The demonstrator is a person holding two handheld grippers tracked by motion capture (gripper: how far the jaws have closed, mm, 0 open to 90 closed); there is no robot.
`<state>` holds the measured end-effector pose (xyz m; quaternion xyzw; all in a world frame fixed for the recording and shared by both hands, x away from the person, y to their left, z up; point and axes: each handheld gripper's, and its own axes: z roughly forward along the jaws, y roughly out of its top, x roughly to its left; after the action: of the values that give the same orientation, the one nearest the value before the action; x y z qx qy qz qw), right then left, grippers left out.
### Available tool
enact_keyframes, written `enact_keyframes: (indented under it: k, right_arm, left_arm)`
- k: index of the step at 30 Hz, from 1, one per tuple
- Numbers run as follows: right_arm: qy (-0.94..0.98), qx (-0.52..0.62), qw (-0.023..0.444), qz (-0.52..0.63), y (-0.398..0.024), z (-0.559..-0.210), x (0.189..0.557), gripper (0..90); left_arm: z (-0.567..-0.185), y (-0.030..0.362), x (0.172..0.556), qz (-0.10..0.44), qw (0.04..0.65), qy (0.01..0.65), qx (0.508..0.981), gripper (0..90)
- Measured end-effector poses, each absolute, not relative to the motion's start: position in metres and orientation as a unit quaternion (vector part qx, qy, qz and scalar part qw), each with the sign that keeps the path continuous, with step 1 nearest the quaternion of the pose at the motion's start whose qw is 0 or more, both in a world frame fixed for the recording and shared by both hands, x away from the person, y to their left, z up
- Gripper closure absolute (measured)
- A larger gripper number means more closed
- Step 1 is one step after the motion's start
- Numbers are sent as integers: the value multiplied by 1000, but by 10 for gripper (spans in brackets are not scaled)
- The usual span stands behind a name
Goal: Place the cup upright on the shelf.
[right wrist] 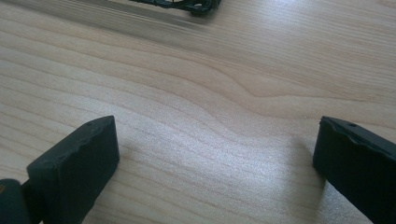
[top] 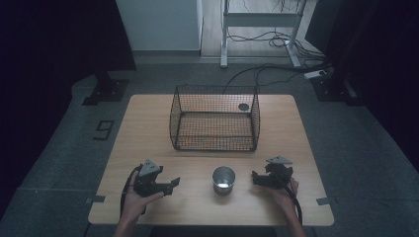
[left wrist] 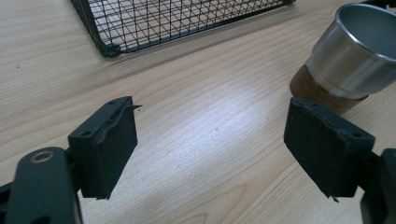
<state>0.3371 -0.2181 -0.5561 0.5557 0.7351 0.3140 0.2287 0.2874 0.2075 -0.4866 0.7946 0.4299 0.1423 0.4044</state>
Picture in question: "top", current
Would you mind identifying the dark curtain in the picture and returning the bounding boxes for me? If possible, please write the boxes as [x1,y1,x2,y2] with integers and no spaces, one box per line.
[304,0,419,166]

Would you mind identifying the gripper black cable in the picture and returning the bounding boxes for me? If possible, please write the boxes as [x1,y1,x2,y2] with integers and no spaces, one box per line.
[275,171,303,227]
[120,165,142,217]

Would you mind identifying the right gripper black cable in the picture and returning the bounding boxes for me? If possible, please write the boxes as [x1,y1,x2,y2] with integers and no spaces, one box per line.
[275,171,303,227]

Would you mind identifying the metal cup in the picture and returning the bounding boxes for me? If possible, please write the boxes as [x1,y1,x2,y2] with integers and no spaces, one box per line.
[211,165,237,197]

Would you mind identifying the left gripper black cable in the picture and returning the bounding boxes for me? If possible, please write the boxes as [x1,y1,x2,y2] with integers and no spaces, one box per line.
[120,165,142,217]

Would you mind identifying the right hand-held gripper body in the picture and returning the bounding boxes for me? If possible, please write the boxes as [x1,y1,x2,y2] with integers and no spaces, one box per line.
[262,155,294,191]

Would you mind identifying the black stand base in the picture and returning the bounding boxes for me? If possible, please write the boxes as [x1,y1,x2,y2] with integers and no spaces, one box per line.
[81,70,130,107]
[310,73,365,107]

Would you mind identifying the white desk frame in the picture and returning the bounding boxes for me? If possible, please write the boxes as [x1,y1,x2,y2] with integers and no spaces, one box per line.
[219,0,310,69]

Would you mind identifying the person's left hand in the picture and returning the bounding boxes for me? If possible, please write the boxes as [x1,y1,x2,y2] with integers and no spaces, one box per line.
[122,171,165,225]

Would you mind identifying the white cabinet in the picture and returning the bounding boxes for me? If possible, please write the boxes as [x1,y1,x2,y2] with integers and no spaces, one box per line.
[115,0,205,52]

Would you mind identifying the long black floor cable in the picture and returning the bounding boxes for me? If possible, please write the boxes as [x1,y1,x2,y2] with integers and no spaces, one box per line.
[222,61,332,96]

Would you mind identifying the person's right hand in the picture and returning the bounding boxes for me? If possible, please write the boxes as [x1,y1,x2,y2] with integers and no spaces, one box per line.
[262,177,299,215]

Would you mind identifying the white power strip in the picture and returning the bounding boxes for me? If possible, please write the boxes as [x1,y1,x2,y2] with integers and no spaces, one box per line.
[302,69,328,81]

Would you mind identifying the black wire mesh basket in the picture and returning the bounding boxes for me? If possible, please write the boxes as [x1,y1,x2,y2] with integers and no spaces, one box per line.
[168,84,262,153]

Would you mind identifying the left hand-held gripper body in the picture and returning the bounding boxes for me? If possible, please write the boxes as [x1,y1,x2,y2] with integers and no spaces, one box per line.
[132,158,167,198]

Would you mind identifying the bundle of floor cables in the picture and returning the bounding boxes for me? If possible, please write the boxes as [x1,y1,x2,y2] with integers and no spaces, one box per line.
[226,30,328,62]

